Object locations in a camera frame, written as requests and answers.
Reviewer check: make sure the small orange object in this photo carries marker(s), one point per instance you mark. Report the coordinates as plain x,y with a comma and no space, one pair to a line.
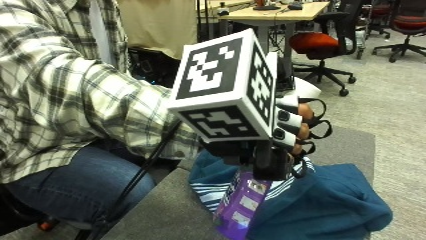
47,224

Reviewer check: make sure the blue white striped cloth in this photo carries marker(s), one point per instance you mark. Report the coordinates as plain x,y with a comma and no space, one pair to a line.
213,195

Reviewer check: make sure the the person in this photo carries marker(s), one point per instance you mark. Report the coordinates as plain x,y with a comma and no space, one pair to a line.
44,83

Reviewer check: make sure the black office chair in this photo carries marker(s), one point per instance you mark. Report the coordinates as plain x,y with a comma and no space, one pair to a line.
377,11

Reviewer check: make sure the blue cloth garment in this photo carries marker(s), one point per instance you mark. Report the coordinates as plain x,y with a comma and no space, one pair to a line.
328,203

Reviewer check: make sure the purple packet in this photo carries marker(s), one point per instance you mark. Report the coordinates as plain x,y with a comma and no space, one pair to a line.
241,208

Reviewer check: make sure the black computer mouse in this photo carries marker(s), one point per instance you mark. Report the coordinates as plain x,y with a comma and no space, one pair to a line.
294,6

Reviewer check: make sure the white cube with black markers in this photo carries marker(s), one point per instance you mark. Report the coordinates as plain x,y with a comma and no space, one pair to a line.
208,70

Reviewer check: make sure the wooden desk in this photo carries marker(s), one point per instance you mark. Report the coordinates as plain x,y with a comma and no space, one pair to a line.
274,14

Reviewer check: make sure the office chair with red seat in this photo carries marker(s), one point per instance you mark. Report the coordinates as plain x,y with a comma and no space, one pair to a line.
313,41

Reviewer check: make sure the black round base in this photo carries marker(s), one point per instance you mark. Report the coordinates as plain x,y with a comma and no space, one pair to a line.
266,7

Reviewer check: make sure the black seat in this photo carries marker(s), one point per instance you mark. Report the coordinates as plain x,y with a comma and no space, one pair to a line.
17,213

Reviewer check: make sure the office chair with red backrest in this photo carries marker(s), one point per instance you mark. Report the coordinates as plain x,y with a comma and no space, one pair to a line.
410,21

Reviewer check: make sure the beige fabric panel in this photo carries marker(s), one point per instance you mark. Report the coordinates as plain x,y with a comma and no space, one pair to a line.
154,23

